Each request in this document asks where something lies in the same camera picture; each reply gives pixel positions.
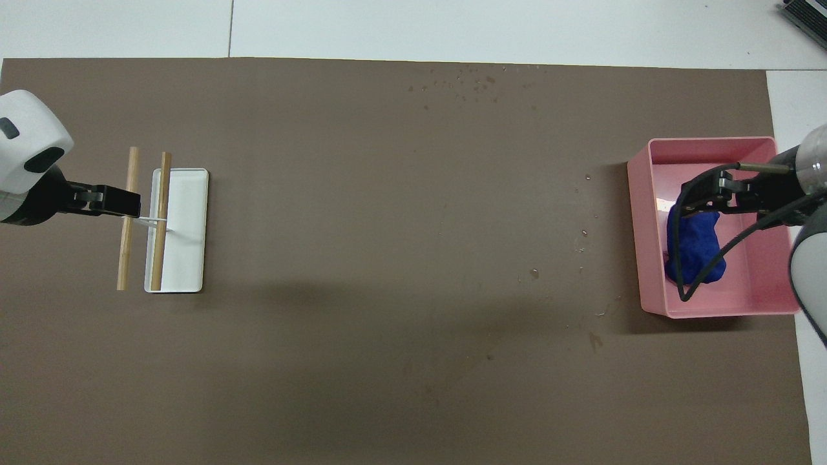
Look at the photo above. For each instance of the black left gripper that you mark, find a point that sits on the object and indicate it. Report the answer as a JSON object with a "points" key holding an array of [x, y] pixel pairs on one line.
{"points": [[39, 206]]}

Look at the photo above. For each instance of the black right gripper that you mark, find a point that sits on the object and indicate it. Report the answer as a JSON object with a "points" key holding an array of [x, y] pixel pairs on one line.
{"points": [[775, 194]]}

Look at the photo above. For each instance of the blue towel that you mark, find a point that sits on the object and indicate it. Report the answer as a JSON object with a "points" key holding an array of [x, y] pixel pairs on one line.
{"points": [[698, 245]]}

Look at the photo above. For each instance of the white towel rack base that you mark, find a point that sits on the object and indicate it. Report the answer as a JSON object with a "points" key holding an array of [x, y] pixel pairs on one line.
{"points": [[187, 232]]}

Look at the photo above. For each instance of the wooden rack rod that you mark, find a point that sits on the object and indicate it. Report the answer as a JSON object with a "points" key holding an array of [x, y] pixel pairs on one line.
{"points": [[132, 168]]}

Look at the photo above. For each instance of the pink plastic bin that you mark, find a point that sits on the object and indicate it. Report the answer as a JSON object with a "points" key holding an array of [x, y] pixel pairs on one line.
{"points": [[749, 284]]}

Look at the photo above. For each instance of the dark laptop corner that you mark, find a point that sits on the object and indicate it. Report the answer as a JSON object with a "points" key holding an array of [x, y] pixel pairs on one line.
{"points": [[807, 13]]}

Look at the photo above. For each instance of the brown table mat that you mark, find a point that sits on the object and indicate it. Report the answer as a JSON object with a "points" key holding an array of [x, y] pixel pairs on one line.
{"points": [[387, 258]]}

